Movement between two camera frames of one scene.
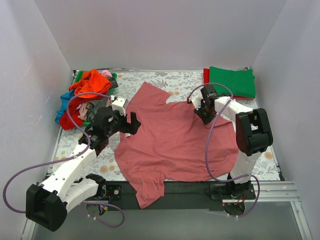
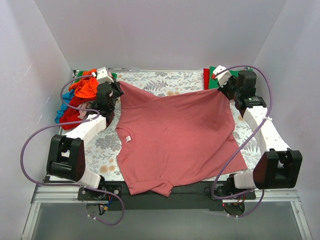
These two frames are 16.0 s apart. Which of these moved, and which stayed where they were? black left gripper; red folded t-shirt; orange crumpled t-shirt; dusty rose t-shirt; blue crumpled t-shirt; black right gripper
Moved: black right gripper; black left gripper
Stayed: blue crumpled t-shirt; red folded t-shirt; orange crumpled t-shirt; dusty rose t-shirt
